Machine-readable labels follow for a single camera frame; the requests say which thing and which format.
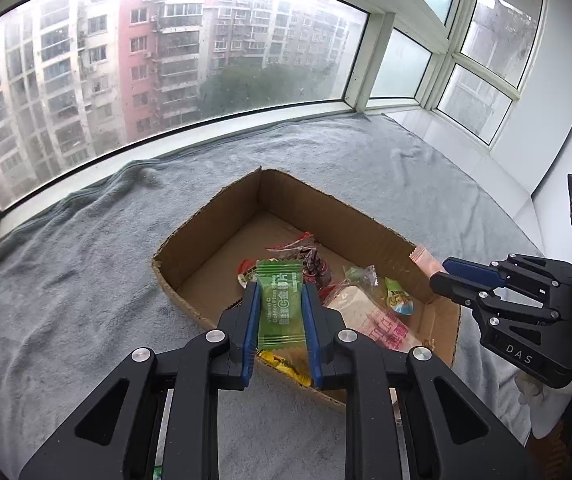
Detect bread loaf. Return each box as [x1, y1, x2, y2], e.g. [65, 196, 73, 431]
[324, 285, 420, 353]

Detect dark green candy packet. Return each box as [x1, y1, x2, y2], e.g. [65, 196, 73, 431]
[255, 260, 305, 350]

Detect white gloved right hand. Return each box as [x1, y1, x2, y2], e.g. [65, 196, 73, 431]
[514, 370, 572, 439]

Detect yellow candy wrapper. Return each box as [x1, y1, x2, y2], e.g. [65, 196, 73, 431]
[258, 350, 312, 387]

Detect grey blanket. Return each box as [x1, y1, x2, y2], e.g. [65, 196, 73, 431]
[0, 114, 536, 479]

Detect brown cardboard box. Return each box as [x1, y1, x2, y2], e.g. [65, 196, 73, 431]
[152, 169, 462, 404]

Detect round jelly cup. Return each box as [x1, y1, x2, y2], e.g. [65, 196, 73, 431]
[237, 259, 257, 288]

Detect clear packet green candy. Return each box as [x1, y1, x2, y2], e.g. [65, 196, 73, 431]
[343, 266, 379, 287]

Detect small green jelly cup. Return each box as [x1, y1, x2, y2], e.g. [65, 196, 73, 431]
[386, 278, 414, 315]

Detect white window frame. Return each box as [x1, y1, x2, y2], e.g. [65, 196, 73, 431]
[0, 0, 546, 228]

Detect pink wafer packet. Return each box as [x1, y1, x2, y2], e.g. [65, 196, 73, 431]
[409, 244, 446, 278]

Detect red clear snack bag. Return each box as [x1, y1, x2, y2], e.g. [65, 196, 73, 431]
[266, 232, 333, 290]

